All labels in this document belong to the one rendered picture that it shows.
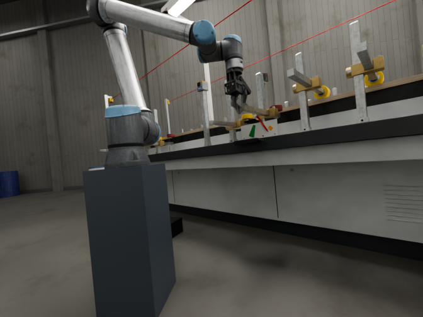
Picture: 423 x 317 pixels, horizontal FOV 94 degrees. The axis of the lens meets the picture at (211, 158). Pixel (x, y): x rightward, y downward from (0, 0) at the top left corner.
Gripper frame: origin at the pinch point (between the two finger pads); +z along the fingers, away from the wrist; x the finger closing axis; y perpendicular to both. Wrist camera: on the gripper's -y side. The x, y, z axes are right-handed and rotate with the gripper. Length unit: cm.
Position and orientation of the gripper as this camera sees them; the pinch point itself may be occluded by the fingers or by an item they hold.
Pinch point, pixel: (240, 111)
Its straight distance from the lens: 105.0
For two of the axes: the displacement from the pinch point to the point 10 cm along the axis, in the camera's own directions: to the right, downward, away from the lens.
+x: 7.2, -0.7, -6.9
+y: -6.9, 0.4, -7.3
